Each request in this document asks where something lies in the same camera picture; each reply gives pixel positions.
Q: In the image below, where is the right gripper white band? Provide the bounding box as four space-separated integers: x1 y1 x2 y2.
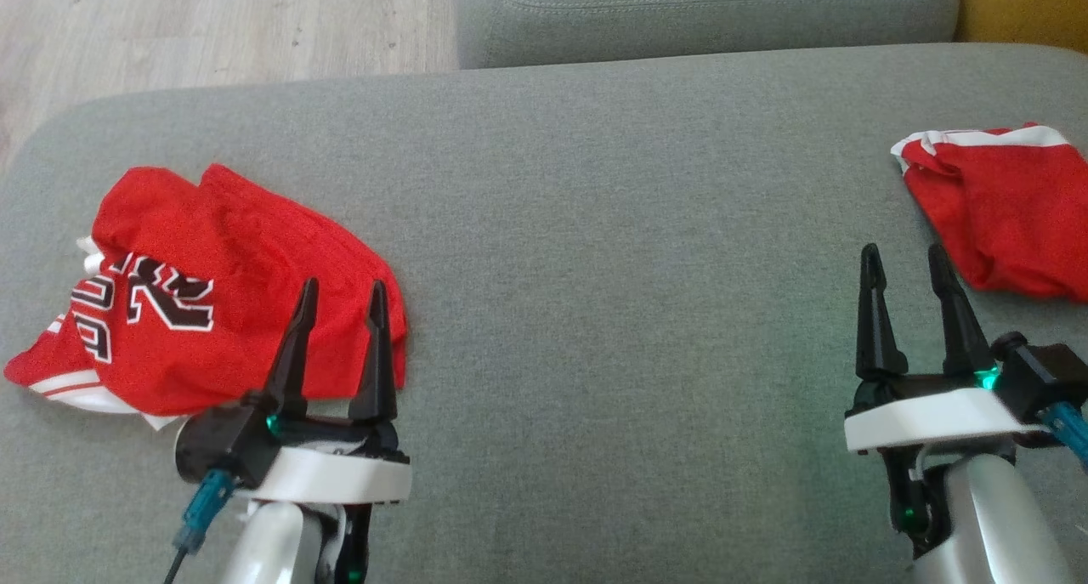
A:
844 244 1051 456

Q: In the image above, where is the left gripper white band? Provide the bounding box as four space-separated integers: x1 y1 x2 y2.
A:
255 278 413 507

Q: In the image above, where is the red basketball jersey black print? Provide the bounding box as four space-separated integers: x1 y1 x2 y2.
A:
4 163 409 432

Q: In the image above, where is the red shorts white trim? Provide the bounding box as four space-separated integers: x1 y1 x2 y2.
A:
890 123 1088 303

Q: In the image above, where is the grey fabric sofa seat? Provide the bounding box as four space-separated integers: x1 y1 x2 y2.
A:
0 44 1088 584

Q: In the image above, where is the yellow panel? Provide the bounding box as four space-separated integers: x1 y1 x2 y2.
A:
956 0 1088 55

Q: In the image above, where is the grey sofa back cushion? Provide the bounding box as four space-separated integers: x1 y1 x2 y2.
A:
457 0 961 71

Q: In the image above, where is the right cable blue connector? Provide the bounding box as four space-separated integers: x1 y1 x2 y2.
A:
1041 401 1088 470

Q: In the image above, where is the cable blue connector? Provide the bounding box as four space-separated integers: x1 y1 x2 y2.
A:
1041 401 1088 470
161 469 236 584

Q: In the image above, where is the left cable blue connector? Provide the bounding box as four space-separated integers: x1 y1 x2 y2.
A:
161 469 236 584

